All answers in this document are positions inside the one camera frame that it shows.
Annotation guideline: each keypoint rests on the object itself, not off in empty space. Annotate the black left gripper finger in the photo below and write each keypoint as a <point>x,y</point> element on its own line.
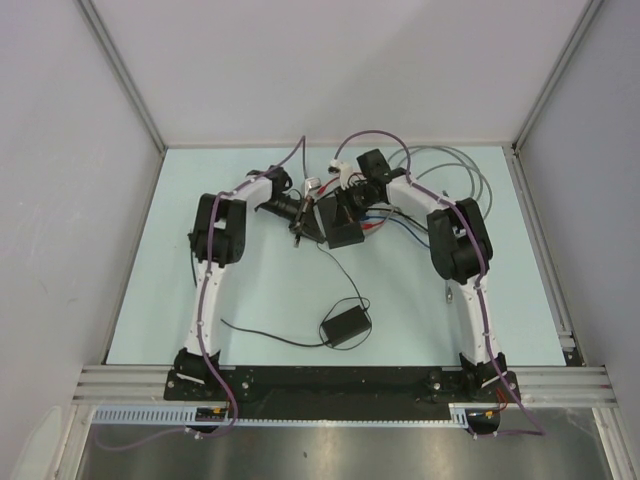
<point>307,207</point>
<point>296,221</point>

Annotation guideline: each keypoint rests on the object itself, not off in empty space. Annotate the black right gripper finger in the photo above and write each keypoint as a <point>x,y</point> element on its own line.
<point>350,207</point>
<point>340,212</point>

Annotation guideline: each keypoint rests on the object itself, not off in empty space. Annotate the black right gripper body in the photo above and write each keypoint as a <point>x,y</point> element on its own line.
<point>363,198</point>

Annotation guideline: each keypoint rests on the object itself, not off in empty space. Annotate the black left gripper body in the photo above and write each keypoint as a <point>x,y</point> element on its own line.
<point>284,207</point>

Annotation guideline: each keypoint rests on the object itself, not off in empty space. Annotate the black network switch box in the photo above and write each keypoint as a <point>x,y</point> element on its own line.
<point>340,231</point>

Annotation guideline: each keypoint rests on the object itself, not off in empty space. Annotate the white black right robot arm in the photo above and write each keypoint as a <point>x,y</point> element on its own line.
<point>460,250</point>

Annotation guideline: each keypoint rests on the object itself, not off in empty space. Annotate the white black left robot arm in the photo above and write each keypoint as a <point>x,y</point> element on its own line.
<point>217,241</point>

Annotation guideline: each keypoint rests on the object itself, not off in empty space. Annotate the black power adapter brick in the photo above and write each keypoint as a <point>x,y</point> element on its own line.
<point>345,327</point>

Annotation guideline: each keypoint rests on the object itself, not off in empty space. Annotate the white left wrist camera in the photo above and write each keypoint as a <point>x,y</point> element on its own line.
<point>311,186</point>

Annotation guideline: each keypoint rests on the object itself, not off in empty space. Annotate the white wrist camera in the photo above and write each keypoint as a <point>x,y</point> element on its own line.
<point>341,171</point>
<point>311,186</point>

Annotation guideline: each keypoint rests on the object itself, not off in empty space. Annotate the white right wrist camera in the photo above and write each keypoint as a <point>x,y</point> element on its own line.
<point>341,171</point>

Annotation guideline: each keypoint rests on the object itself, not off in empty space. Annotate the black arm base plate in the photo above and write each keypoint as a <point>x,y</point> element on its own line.
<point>260,388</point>

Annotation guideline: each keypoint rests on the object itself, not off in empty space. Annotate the grey slotted cable duct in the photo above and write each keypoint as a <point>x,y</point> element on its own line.
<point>437,416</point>

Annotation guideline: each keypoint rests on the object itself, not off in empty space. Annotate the aluminium front frame rail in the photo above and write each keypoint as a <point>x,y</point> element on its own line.
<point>535,386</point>

